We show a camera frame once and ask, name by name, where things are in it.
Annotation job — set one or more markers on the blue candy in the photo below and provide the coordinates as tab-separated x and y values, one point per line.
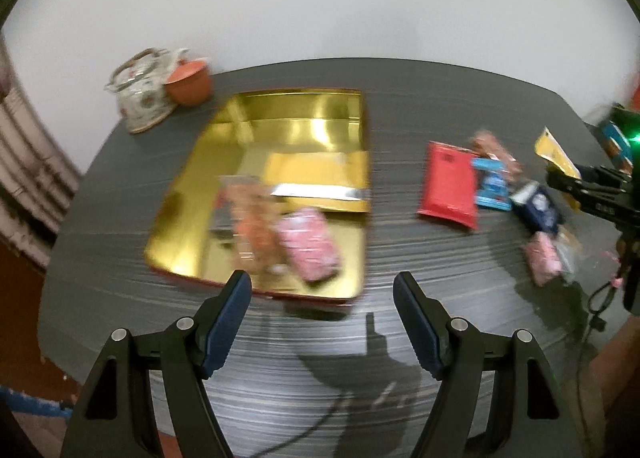
492	185

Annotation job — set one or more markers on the pink patterned candy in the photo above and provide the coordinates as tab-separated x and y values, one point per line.
307	248
542	258

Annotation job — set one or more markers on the red tin box gold interior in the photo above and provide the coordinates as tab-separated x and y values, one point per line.
210	177

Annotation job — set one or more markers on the clear peanut packet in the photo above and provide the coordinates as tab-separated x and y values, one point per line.
492	147

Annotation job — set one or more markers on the dark blue snack packet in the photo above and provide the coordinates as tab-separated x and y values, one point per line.
540	208

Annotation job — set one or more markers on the person's leg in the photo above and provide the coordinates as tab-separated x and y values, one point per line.
617	378

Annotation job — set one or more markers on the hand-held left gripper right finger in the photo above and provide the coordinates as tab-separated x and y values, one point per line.
420	323

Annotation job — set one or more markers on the floral ceramic teapot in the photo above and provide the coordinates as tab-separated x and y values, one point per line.
142	97

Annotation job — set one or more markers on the beige pleated curtain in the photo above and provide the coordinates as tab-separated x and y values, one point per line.
25	162

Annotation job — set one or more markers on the clear packet orange crackers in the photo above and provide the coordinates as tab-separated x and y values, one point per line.
250	223

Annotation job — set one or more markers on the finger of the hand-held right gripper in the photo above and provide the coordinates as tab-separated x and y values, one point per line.
575	188
605	171

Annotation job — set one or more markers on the yellow snack packet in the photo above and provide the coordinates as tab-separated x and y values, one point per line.
320	177
552	150

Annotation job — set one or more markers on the orange-brown ceramic cup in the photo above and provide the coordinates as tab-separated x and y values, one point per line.
189	82

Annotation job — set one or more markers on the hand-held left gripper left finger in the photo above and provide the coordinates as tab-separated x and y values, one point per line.
225	333

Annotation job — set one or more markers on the red snack packet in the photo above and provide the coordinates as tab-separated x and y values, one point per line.
447	182

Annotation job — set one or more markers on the blue strip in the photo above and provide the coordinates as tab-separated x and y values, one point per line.
30	403

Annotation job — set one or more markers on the blue printed box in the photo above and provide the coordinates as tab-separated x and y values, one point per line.
614	142

